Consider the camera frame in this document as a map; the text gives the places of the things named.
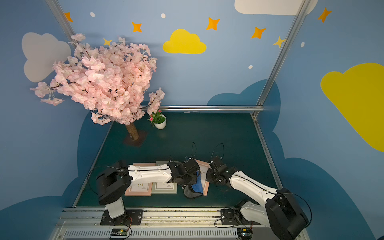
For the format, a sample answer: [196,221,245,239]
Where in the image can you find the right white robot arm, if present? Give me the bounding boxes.
[206,157,312,240]

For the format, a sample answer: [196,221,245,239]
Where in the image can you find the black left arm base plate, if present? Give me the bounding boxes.
[100,209,144,227]

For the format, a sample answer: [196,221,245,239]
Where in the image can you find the pink blossom artificial tree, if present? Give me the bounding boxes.
[32,34,165,143]

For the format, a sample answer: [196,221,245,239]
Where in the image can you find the aluminium mounting rail front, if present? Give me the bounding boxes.
[50,207,277,240]

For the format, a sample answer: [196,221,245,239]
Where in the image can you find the white pot with plant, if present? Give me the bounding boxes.
[148,110,167,130]

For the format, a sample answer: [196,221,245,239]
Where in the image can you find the grey-green picture frame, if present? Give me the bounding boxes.
[151,161,178,195]

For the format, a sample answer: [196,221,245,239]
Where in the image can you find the pink picture frame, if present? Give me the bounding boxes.
[196,160,211,197]
[124,162,157,197]

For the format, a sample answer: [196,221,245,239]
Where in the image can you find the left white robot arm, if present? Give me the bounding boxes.
[96,159,201,220]

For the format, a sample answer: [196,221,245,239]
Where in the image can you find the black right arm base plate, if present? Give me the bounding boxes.
[220,208,251,226]

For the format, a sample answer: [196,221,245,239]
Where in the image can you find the blue black-edged cloth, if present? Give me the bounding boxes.
[184,171,204,199]

